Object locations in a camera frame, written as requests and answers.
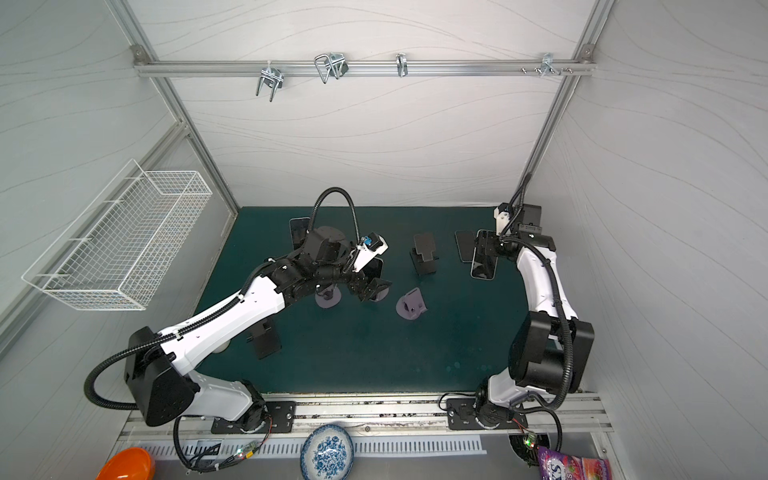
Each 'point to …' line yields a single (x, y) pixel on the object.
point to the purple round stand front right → (411, 305)
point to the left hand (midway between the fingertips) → (385, 264)
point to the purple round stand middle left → (329, 297)
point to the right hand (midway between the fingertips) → (494, 234)
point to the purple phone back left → (298, 228)
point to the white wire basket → (116, 253)
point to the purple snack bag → (555, 465)
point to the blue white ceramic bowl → (327, 453)
